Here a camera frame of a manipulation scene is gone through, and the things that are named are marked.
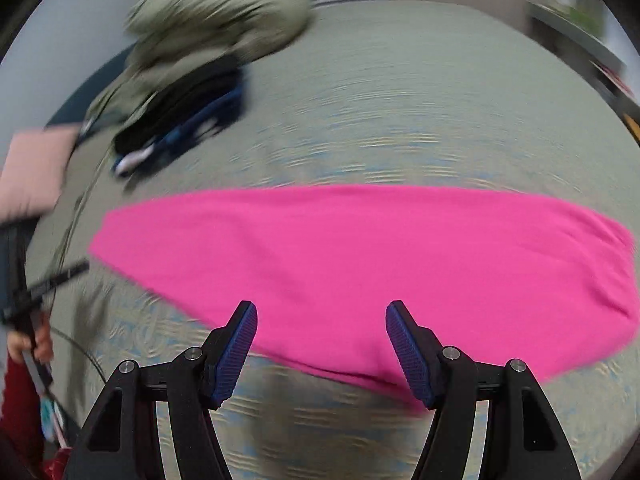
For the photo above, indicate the grey-green patterned bed cover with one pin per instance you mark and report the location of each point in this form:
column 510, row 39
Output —
column 400, row 110

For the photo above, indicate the olive green garment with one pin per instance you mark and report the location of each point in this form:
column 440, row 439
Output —
column 220, row 15

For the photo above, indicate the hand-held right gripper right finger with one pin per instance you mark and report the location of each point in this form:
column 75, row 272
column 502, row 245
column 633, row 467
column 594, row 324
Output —
column 409, row 355

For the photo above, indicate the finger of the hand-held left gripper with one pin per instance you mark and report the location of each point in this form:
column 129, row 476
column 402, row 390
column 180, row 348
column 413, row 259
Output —
column 60, row 276

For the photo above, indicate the black and navy clothing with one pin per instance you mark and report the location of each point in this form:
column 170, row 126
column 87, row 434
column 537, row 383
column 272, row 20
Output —
column 190, row 105

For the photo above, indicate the person's left hand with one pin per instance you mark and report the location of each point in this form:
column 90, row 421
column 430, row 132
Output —
column 30, row 345

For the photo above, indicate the pink pants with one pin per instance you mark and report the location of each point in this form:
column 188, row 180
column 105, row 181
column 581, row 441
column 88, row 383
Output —
column 360, row 260

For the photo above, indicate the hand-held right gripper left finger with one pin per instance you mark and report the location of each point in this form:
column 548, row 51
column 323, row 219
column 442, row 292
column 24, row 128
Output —
column 235, row 355

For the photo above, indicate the pale pink pillow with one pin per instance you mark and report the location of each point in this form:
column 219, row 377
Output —
column 32, row 175

